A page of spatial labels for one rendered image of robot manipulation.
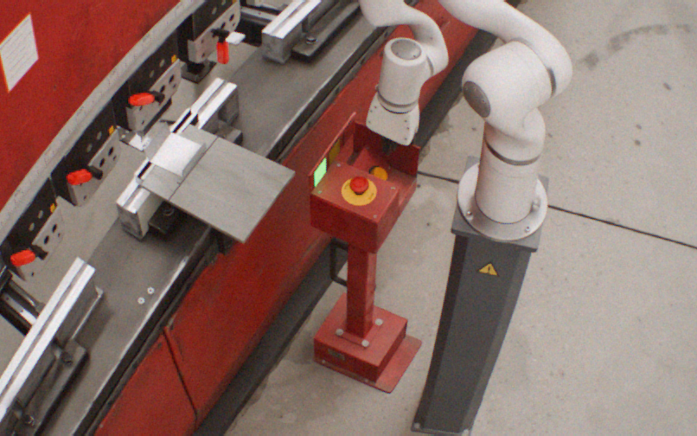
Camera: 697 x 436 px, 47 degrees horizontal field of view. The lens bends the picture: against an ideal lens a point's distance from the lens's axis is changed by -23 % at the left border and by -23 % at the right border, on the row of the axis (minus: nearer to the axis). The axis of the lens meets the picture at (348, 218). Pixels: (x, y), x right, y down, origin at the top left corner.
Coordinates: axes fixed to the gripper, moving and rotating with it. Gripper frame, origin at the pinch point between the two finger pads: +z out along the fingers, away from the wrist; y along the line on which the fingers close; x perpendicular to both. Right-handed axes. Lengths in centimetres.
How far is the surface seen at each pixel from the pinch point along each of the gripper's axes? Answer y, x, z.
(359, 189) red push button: -0.7, -11.3, 3.5
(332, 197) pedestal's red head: -5.3, -13.8, 6.7
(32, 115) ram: -38, -70, -63
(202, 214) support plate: -18.7, -42.9, -14.3
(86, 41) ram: -37, -54, -66
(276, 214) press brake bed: -17.8, -14.6, 22.0
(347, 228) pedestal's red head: -0.6, -15.1, 12.9
